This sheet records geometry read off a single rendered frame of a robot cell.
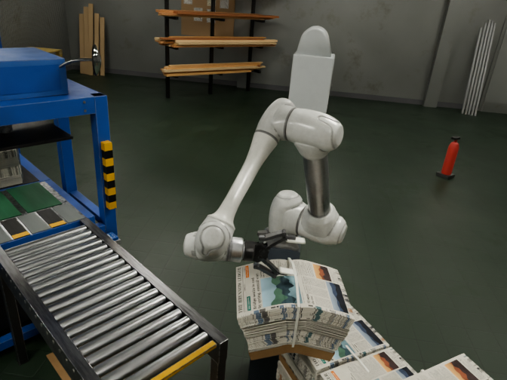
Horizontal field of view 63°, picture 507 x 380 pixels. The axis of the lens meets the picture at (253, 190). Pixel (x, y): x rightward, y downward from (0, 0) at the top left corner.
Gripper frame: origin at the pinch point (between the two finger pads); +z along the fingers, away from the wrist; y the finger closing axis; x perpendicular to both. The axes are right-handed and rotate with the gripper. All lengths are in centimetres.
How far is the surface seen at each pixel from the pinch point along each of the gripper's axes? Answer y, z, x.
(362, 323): 44, 41, -16
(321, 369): 46, 18, 9
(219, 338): 52, -23, -7
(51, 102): -12, -125, -101
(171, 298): 55, -47, -33
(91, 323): 58, -79, -15
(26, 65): -29, -138, -106
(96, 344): 56, -73, -3
